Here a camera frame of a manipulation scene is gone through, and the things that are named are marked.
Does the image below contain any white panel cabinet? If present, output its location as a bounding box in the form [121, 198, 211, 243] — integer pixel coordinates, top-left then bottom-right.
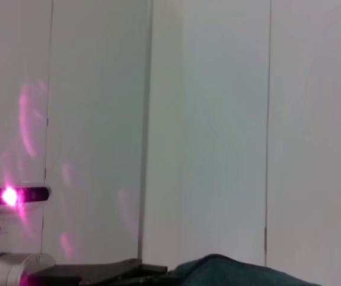
[0, 0, 341, 286]

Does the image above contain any dark teal lunch bag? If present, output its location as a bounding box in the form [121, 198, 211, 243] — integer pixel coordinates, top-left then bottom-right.
[171, 253, 323, 286]

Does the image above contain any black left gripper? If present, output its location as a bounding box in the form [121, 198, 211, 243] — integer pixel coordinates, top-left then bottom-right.
[27, 258, 176, 286]

